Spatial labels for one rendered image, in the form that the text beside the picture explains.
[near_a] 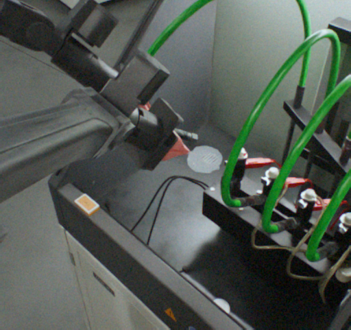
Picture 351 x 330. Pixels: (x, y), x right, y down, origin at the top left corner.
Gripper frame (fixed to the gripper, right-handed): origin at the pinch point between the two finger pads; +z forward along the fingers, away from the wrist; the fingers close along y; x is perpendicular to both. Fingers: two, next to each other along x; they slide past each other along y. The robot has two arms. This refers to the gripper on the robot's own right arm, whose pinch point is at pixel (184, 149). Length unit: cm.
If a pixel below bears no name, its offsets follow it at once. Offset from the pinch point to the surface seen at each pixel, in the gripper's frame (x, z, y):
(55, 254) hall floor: 80, 73, -96
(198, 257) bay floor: 0.9, 29.8, -22.5
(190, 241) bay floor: 5.6, 30.3, -21.9
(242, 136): -8.7, -1.5, 8.6
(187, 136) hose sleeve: 10.9, 11.3, -0.7
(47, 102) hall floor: 188, 96, -71
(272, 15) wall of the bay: 24.5, 23.8, 29.9
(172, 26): 11.3, -8.7, 14.7
